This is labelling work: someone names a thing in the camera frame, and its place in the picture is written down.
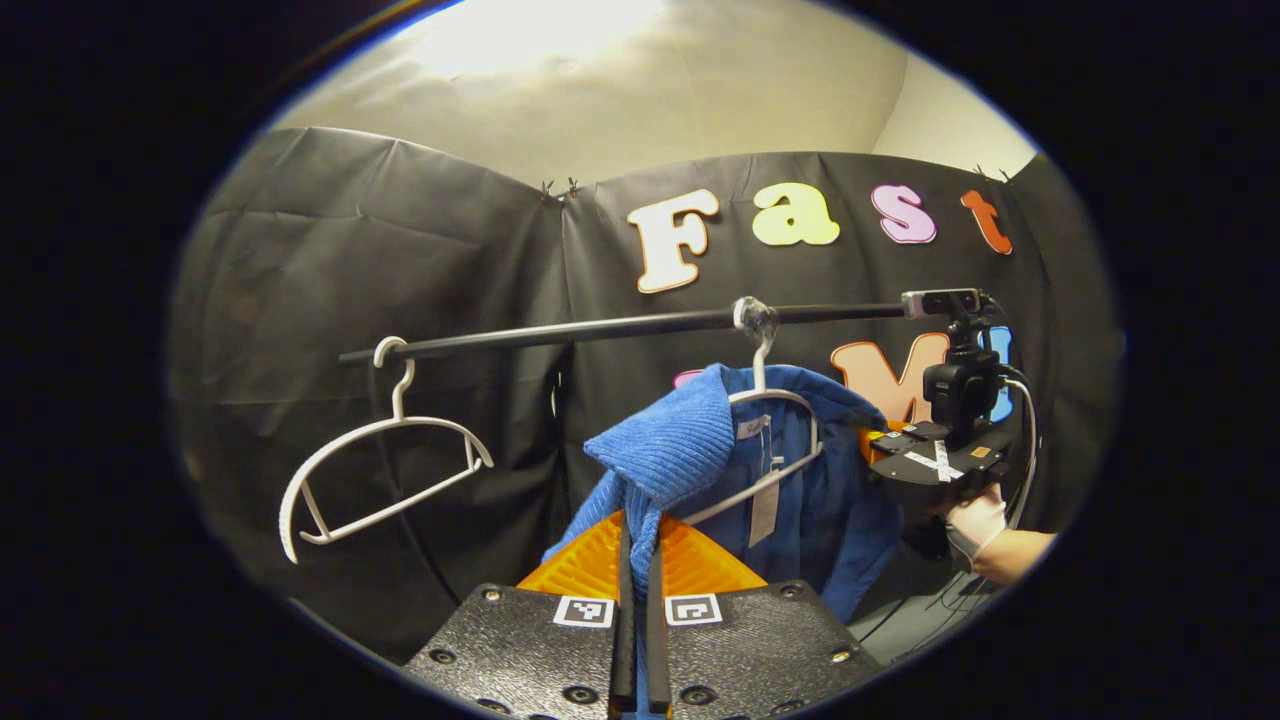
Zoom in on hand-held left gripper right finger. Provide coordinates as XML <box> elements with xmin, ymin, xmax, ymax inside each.
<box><xmin>645</xmin><ymin>512</ymin><xmax>883</xmax><ymax>720</ymax></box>

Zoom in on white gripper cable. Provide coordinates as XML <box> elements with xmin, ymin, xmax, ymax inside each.
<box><xmin>1002</xmin><ymin>375</ymin><xmax>1041</xmax><ymax>531</ymax></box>

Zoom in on black floor cables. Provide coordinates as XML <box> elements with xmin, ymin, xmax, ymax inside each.
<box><xmin>855</xmin><ymin>560</ymin><xmax>1001</xmax><ymax>656</ymax></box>

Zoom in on white clothes hanger hook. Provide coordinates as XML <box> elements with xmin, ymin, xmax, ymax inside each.
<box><xmin>680</xmin><ymin>297</ymin><xmax>827</xmax><ymax>527</ymax></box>

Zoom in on white empty clothes hanger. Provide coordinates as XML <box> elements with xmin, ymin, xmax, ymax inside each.
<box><xmin>278</xmin><ymin>336</ymin><xmax>496</xmax><ymax>565</ymax></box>

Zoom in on blue corduroy jacket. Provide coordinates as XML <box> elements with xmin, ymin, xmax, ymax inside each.
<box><xmin>543</xmin><ymin>362</ymin><xmax>906</xmax><ymax>717</ymax></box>

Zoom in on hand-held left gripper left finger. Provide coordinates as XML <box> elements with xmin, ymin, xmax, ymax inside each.
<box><xmin>402</xmin><ymin>510</ymin><xmax>639</xmax><ymax>720</ymax></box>

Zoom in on grey hang tag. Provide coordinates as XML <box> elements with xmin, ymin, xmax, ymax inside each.
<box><xmin>748</xmin><ymin>480</ymin><xmax>782</xmax><ymax>549</ymax></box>

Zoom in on black clothes rail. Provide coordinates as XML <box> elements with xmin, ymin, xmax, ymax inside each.
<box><xmin>338</xmin><ymin>300</ymin><xmax>913</xmax><ymax>367</ymax></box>

